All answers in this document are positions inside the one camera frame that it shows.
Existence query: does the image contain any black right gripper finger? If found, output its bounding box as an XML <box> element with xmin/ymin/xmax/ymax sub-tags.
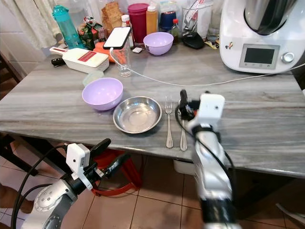
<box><xmin>179</xmin><ymin>89</ymin><xmax>190</xmax><ymax>120</ymax></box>

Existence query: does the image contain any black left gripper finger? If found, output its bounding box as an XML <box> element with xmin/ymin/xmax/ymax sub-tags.
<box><xmin>106</xmin><ymin>153</ymin><xmax>132</xmax><ymax>178</ymax></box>
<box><xmin>90</xmin><ymin>138</ymin><xmax>112</xmax><ymax>155</ymax></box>

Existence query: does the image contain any red plastic basket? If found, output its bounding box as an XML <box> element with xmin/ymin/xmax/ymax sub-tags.
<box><xmin>90</xmin><ymin>148</ymin><xmax>144</xmax><ymax>197</ymax></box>

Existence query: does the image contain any silver metal fork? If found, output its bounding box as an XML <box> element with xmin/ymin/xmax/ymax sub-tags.
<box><xmin>164</xmin><ymin>95</ymin><xmax>175</xmax><ymax>149</ymax></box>

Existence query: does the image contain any silver metal spoon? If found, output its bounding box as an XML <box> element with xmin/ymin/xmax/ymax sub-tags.
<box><xmin>177</xmin><ymin>114</ymin><xmax>189</xmax><ymax>152</ymax></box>

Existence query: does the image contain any stainless steel plate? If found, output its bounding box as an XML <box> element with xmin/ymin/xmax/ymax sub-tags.
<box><xmin>113</xmin><ymin>96</ymin><xmax>163</xmax><ymax>134</ymax></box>

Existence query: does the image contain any large purple plastic bowl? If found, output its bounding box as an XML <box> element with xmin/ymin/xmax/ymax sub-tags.
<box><xmin>81</xmin><ymin>77</ymin><xmax>124</xmax><ymax>112</ymax></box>

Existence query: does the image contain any white plastic bin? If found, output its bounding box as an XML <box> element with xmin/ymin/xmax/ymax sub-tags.
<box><xmin>173</xmin><ymin>159</ymin><xmax>196</xmax><ymax>176</ymax></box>

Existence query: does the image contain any black pouch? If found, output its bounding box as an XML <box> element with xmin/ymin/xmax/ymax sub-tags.
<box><xmin>182</xmin><ymin>31</ymin><xmax>206</xmax><ymax>50</ymax></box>

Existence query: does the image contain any small purple plastic bowl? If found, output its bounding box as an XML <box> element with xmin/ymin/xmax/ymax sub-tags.
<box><xmin>143</xmin><ymin>32</ymin><xmax>174</xmax><ymax>56</ymax></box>

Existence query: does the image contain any pale green translucent lid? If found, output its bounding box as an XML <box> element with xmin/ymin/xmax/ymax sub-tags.
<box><xmin>82</xmin><ymin>70</ymin><xmax>105</xmax><ymax>87</ymax></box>

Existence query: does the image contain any clear drinking glass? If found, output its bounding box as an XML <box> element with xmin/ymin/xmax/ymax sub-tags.
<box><xmin>116</xmin><ymin>47</ymin><xmax>133</xmax><ymax>78</ymax></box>

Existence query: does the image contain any small red capped bottle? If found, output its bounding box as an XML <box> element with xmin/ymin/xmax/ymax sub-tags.
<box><xmin>172</xmin><ymin>18</ymin><xmax>182</xmax><ymax>42</ymax></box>

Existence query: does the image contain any dark blue cup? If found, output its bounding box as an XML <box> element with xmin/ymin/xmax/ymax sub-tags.
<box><xmin>159</xmin><ymin>10</ymin><xmax>177</xmax><ymax>32</ymax></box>

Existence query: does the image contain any clear utensil container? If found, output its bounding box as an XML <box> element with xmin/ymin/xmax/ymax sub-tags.
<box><xmin>181</xmin><ymin>2</ymin><xmax>215</xmax><ymax>37</ymax></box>

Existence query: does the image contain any clear glass jar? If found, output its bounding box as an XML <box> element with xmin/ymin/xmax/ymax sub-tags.
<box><xmin>207</xmin><ymin>0</ymin><xmax>225</xmax><ymax>42</ymax></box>

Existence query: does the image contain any white kitchen cooking machine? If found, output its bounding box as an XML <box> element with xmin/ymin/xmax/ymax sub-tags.
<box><xmin>219</xmin><ymin>0</ymin><xmax>305</xmax><ymax>75</ymax></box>

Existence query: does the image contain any white slicer with red label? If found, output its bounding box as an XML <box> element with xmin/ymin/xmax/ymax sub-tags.
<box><xmin>49</xmin><ymin>47</ymin><xmax>110</xmax><ymax>74</ymax></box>

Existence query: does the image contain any orange sauce bottle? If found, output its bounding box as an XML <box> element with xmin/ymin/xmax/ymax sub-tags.
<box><xmin>146</xmin><ymin>2</ymin><xmax>159</xmax><ymax>35</ymax></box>

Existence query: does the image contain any person bare leg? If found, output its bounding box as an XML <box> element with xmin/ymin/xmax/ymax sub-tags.
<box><xmin>0</xmin><ymin>185</ymin><xmax>30</xmax><ymax>216</ymax></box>

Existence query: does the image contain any smartphone with white screen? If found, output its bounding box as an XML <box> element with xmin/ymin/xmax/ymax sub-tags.
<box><xmin>103</xmin><ymin>26</ymin><xmax>132</xmax><ymax>50</ymax></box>

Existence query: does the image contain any magenta plastic container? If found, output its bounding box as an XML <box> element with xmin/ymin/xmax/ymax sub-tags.
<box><xmin>128</xmin><ymin>3</ymin><xmax>149</xmax><ymax>43</ymax></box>

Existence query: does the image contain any orange carrot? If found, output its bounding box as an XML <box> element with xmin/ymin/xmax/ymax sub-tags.
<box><xmin>93</xmin><ymin>42</ymin><xmax>127</xmax><ymax>64</ymax></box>

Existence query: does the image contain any dark wooden chair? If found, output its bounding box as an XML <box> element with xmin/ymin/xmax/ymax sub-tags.
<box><xmin>0</xmin><ymin>52</ymin><xmax>25</xmax><ymax>98</ymax></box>

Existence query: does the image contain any small white capped bottle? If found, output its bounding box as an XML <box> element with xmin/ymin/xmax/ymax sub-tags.
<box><xmin>121</xmin><ymin>14</ymin><xmax>131</xmax><ymax>28</ymax></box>

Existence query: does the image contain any brown snack bag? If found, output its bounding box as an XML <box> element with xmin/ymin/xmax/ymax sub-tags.
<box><xmin>102</xmin><ymin>1</ymin><xmax>124</xmax><ymax>34</ymax></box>

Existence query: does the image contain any green packet bundle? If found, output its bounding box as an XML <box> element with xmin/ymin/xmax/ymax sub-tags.
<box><xmin>78</xmin><ymin>16</ymin><xmax>106</xmax><ymax>49</ymax></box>

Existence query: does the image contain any teal water bottle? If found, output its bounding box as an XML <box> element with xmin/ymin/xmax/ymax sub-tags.
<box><xmin>52</xmin><ymin>5</ymin><xmax>83</xmax><ymax>49</ymax></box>

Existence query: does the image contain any pale curtain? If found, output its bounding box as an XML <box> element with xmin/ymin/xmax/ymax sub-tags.
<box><xmin>4</xmin><ymin>0</ymin><xmax>63</xmax><ymax>46</ymax></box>

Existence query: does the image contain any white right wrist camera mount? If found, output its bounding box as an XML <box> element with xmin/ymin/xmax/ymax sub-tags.
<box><xmin>188</xmin><ymin>93</ymin><xmax>225</xmax><ymax>130</ymax></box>

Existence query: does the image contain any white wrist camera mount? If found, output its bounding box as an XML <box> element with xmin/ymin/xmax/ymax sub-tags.
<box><xmin>66</xmin><ymin>143</ymin><xmax>92</xmax><ymax>190</ymax></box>
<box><xmin>188</xmin><ymin>93</ymin><xmax>225</xmax><ymax>130</ymax></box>

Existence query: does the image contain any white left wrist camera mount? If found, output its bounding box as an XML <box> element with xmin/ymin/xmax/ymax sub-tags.
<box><xmin>66</xmin><ymin>143</ymin><xmax>92</xmax><ymax>190</ymax></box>

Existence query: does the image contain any white charging cable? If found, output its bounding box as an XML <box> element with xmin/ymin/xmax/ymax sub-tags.
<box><xmin>110</xmin><ymin>47</ymin><xmax>305</xmax><ymax>88</ymax></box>

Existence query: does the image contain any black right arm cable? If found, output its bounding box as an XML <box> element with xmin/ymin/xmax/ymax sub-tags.
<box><xmin>174</xmin><ymin>108</ymin><xmax>237</xmax><ymax>191</ymax></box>

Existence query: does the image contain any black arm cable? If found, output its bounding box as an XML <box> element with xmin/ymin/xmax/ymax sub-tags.
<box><xmin>10</xmin><ymin>145</ymin><xmax>73</xmax><ymax>229</ymax></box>
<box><xmin>174</xmin><ymin>108</ymin><xmax>237</xmax><ymax>191</ymax></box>

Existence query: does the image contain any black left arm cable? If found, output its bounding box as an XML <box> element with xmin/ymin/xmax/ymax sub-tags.
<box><xmin>10</xmin><ymin>145</ymin><xmax>73</xmax><ymax>229</ymax></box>

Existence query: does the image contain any small black slicer handle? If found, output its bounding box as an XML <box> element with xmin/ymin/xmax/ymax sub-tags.
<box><xmin>51</xmin><ymin>57</ymin><xmax>65</xmax><ymax>67</ymax></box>

